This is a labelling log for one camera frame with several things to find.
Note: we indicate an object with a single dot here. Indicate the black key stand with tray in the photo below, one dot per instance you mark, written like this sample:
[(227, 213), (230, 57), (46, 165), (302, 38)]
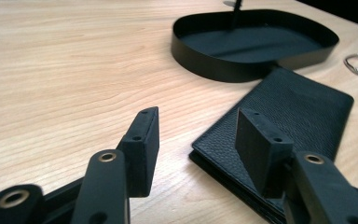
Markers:
[(248, 43)]

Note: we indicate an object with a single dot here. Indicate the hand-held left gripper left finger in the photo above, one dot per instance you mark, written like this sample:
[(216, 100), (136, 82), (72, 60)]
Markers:
[(140, 161)]

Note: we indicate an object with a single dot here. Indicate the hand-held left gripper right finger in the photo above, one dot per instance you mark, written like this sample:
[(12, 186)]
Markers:
[(261, 152)]

